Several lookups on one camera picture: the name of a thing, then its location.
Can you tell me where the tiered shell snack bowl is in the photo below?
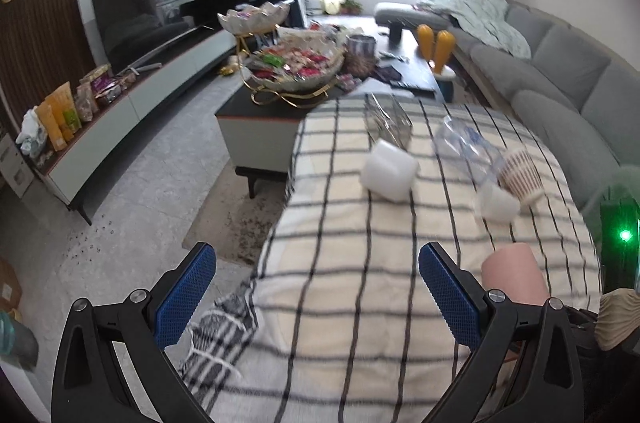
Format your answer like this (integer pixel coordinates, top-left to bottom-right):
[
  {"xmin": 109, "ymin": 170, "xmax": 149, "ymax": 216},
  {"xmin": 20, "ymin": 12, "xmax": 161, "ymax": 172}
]
[{"xmin": 218, "ymin": 0, "xmax": 345, "ymax": 109}]

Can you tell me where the large white plastic cup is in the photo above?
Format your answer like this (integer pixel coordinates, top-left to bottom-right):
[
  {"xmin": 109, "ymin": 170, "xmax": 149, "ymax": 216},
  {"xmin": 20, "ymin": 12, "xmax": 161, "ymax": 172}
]
[{"xmin": 359, "ymin": 139, "xmax": 420, "ymax": 203}]

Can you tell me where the clear faceted glass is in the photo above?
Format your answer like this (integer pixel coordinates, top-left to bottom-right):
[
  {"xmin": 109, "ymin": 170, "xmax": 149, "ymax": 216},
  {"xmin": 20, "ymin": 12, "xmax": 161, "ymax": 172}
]
[{"xmin": 363, "ymin": 94, "xmax": 413, "ymax": 151}]

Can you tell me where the dark coffee table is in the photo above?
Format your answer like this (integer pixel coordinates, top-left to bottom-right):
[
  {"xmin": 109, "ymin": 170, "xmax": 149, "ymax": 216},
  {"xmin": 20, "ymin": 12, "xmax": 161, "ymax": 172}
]
[{"xmin": 215, "ymin": 16, "xmax": 442, "ymax": 198}]

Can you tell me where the potted plant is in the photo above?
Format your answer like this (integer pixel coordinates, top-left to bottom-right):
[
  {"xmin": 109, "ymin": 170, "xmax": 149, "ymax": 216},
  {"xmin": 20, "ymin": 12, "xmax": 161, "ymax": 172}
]
[{"xmin": 340, "ymin": 0, "xmax": 362, "ymax": 16}]

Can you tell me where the snack jar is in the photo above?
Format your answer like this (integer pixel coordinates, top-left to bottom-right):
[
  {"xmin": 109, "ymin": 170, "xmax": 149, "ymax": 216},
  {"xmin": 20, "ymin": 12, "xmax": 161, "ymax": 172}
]
[{"xmin": 345, "ymin": 34, "xmax": 378, "ymax": 77}]

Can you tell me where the black television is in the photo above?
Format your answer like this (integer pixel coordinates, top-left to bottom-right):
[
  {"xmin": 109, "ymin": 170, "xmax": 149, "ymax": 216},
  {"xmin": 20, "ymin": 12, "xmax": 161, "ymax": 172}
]
[{"xmin": 92, "ymin": 0, "xmax": 194, "ymax": 72}]

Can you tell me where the checked white tablecloth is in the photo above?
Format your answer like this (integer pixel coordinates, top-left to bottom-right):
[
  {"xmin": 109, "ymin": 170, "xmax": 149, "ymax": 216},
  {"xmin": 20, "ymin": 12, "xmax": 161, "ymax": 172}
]
[{"xmin": 181, "ymin": 97, "xmax": 601, "ymax": 422}]

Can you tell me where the light green blanket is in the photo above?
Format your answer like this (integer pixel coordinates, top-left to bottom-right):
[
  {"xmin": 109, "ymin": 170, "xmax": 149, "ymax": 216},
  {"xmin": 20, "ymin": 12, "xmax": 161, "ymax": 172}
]
[{"xmin": 416, "ymin": 0, "xmax": 532, "ymax": 60}]

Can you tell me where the white tv cabinet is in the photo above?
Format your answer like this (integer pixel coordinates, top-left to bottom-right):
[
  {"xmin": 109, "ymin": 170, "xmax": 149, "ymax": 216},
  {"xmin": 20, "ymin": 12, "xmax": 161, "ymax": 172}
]
[{"xmin": 37, "ymin": 26, "xmax": 235, "ymax": 217}]

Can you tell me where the small white cup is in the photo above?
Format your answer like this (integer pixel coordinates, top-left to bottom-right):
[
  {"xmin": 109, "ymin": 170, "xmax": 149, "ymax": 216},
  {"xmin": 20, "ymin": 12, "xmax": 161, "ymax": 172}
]
[{"xmin": 476, "ymin": 182, "xmax": 521, "ymax": 224}]

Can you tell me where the red checked paper cup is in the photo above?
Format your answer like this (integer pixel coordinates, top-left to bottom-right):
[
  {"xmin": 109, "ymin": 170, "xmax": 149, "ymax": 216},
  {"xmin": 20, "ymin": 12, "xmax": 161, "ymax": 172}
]
[{"xmin": 498, "ymin": 148, "xmax": 544, "ymax": 207}]

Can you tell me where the grey ottoman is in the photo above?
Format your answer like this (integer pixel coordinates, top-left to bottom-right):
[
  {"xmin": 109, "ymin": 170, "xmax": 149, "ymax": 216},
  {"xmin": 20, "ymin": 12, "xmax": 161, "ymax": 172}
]
[{"xmin": 373, "ymin": 2, "xmax": 450, "ymax": 44}]

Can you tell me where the orange snack bag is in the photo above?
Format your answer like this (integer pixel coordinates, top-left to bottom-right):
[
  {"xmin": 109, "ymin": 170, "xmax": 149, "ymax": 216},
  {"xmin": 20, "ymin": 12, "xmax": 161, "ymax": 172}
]
[{"xmin": 46, "ymin": 83, "xmax": 81, "ymax": 142}]

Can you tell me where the grey sofa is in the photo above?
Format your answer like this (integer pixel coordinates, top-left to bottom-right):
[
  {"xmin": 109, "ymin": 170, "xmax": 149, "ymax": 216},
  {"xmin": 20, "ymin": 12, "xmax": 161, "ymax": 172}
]
[{"xmin": 449, "ymin": 1, "xmax": 639, "ymax": 209}]

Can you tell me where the pink cup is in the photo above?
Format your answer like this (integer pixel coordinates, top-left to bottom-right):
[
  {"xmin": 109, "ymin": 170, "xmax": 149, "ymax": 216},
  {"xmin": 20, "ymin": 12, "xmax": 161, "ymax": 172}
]
[{"xmin": 480, "ymin": 243, "xmax": 550, "ymax": 306}]

